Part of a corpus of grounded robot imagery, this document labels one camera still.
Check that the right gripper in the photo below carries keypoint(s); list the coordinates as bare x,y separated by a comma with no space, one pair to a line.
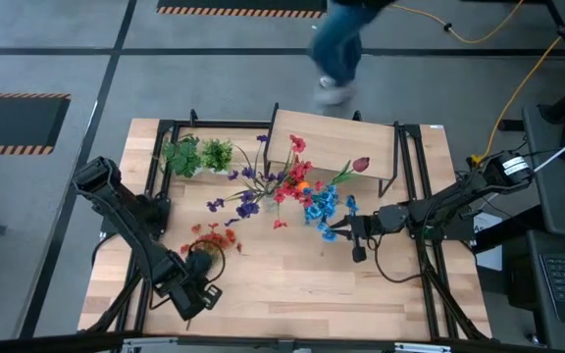
366,225

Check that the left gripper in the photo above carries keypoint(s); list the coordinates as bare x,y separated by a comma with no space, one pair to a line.
189,299

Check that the blue artificial flower bunch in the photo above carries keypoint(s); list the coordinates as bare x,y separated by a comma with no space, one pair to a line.
326,201

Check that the orange-red artificial flower bunch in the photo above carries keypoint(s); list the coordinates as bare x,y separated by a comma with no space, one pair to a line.
216,240

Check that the artificial tulip green leaves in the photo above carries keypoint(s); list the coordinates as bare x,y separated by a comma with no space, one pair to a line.
361,164

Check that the red artificial flower bunch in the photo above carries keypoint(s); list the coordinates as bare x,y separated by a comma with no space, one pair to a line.
298,171

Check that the clear ribbed glass vase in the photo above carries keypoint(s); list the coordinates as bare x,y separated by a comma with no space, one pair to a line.
269,203

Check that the purple artificial flower bunch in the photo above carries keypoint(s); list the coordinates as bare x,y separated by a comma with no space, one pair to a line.
247,210

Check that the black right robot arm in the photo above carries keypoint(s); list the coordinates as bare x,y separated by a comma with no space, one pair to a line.
449,206

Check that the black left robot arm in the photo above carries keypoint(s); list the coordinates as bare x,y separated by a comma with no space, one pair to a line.
116,211

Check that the dark-leaf plant white pot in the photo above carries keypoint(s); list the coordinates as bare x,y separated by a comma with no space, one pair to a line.
182,157

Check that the white paper sheet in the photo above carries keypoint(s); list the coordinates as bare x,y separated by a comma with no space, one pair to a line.
488,255

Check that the light-green plant white pot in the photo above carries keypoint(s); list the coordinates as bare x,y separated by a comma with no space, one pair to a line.
216,154

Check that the person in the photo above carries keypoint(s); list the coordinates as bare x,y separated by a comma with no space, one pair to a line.
336,44

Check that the dark grey side desk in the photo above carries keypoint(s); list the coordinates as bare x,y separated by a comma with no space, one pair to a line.
552,206

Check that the white rod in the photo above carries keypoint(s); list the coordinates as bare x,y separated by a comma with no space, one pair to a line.
562,149

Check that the black mat hazard stripes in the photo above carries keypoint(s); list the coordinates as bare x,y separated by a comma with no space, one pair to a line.
13,122
238,4

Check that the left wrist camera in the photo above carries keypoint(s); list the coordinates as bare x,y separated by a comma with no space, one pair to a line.
213,296

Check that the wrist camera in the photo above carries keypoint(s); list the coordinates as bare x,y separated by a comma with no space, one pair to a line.
359,254
213,296

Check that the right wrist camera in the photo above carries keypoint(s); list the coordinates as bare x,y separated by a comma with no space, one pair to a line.
359,254

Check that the black aluminium table frame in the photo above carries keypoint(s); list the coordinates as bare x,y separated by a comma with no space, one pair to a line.
214,124

